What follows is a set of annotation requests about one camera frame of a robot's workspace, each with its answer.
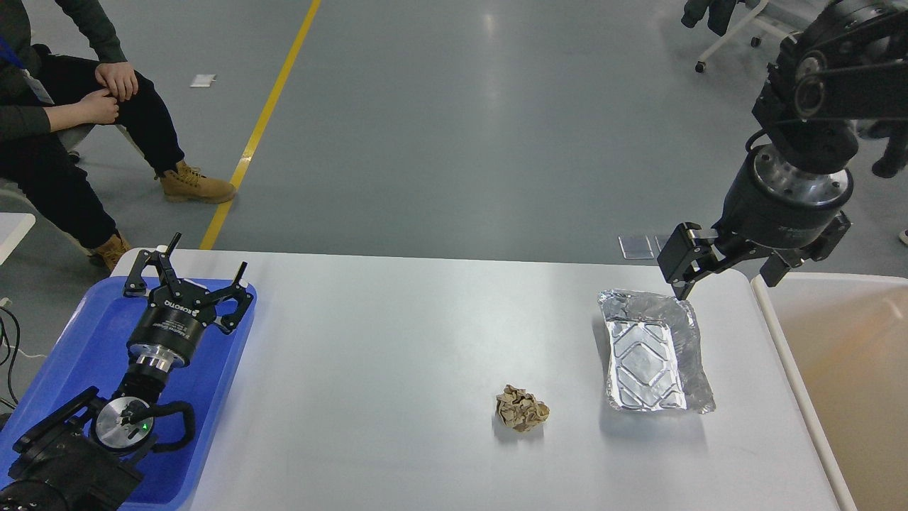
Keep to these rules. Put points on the crumpled brown paper ball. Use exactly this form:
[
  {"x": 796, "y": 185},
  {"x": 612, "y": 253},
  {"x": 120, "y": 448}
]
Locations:
[{"x": 520, "y": 410}]

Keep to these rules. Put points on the beige plastic bin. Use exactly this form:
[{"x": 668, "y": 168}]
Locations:
[{"x": 842, "y": 339}]

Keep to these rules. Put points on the left metal floor plate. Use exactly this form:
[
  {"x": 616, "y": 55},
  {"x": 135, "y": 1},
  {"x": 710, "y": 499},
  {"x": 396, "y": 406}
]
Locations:
[{"x": 636, "y": 247}]

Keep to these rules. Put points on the aluminium foil tray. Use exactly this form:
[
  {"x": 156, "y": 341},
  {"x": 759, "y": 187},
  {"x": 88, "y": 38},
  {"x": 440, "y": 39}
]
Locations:
[{"x": 655, "y": 359}]

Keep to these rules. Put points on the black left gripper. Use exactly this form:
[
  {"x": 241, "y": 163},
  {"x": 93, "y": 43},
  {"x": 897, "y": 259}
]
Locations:
[{"x": 170, "y": 330}]

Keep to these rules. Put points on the dark jacket on chair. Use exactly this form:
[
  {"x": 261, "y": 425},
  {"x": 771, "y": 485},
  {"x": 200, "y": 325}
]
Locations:
[{"x": 718, "y": 14}]

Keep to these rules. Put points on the white side table corner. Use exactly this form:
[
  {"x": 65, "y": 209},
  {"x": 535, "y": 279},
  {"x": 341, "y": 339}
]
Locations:
[{"x": 14, "y": 227}]

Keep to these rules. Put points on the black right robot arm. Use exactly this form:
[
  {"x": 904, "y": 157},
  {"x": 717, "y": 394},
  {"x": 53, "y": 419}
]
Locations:
[{"x": 842, "y": 78}]

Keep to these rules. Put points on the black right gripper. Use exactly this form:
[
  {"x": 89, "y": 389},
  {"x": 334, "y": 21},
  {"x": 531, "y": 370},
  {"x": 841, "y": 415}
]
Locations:
[{"x": 774, "y": 211}]

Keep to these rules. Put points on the tan boot on floor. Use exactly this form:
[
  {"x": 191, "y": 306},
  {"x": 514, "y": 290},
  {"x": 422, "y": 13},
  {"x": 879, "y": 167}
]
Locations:
[{"x": 186, "y": 183}]

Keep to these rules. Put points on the person's lower hand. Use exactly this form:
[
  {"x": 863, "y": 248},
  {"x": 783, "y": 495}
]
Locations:
[{"x": 97, "y": 108}]

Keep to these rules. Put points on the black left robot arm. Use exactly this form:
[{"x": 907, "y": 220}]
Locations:
[{"x": 123, "y": 413}]

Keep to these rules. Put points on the metal floor plate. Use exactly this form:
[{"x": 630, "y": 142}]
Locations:
[
  {"x": 661, "y": 242},
  {"x": 636, "y": 247}
]

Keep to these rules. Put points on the tan boot near table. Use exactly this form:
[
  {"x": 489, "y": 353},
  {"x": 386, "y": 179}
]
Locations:
[{"x": 109, "y": 253}]

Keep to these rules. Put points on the white rolling chair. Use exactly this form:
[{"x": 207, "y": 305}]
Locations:
[{"x": 764, "y": 19}]

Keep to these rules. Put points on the right metal floor plate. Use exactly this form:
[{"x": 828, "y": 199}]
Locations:
[{"x": 661, "y": 242}]

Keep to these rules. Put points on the seated person in black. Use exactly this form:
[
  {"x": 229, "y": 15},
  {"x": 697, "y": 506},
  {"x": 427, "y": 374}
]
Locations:
[{"x": 38, "y": 97}]

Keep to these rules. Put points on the person's upper hand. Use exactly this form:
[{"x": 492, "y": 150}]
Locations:
[{"x": 119, "y": 78}]

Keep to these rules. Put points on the blue plastic tray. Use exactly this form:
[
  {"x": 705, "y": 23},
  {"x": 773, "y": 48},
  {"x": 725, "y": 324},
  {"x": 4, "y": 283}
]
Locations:
[{"x": 92, "y": 352}]

